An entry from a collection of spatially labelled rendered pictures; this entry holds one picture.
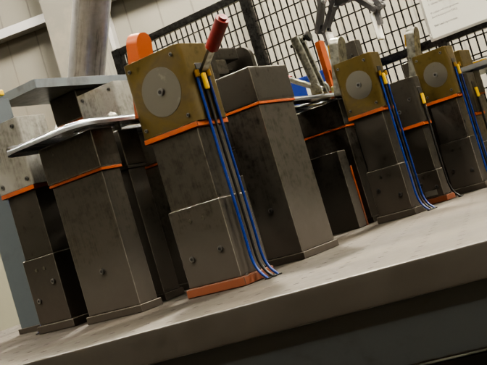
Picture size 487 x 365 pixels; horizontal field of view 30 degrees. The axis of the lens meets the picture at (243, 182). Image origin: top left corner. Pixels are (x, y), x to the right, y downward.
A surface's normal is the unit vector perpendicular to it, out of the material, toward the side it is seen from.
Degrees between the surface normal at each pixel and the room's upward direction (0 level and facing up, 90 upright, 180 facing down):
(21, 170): 90
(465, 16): 90
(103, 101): 90
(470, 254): 90
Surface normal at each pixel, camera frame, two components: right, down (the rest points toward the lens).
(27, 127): 0.79, -0.25
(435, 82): -0.55, 0.13
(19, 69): -0.26, 0.04
